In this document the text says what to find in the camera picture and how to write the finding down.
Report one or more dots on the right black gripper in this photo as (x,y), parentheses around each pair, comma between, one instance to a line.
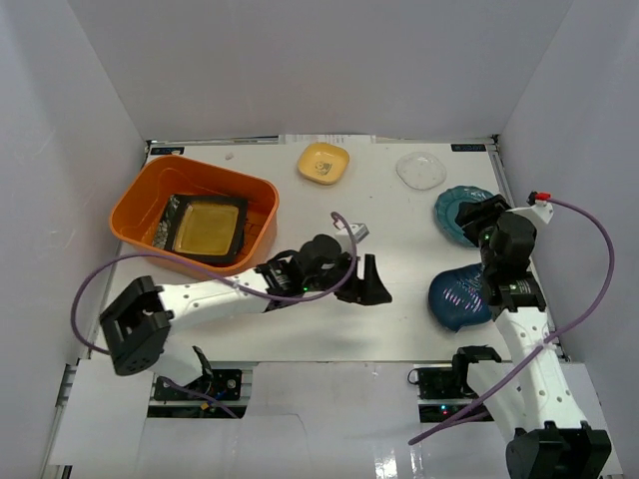
(481,213)

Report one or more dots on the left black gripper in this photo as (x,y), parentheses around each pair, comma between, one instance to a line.
(357,281)

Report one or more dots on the dark blue shell plate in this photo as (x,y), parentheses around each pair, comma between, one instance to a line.
(455,298)

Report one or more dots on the yellow and black square plate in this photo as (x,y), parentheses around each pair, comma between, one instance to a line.
(206,228)

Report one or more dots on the black floral square plate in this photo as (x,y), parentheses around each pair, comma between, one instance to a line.
(168,218)

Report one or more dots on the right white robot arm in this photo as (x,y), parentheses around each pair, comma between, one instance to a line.
(547,434)

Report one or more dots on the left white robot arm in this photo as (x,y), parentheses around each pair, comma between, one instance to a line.
(138,325)

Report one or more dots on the orange plastic bin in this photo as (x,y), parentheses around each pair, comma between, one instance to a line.
(135,217)

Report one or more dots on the teal scalloped round plate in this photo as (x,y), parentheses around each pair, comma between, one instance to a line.
(446,208)

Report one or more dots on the clear glass plate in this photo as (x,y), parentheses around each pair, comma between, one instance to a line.
(421,171)

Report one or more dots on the yellow panda square dish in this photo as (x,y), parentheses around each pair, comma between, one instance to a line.
(323,163)

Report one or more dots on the white paper sheets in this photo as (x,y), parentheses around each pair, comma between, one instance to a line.
(333,139)

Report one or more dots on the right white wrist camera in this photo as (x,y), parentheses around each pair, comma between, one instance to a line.
(539,210)

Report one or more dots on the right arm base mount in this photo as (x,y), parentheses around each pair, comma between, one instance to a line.
(439,393)

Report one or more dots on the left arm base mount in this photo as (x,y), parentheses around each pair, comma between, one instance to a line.
(223,394)

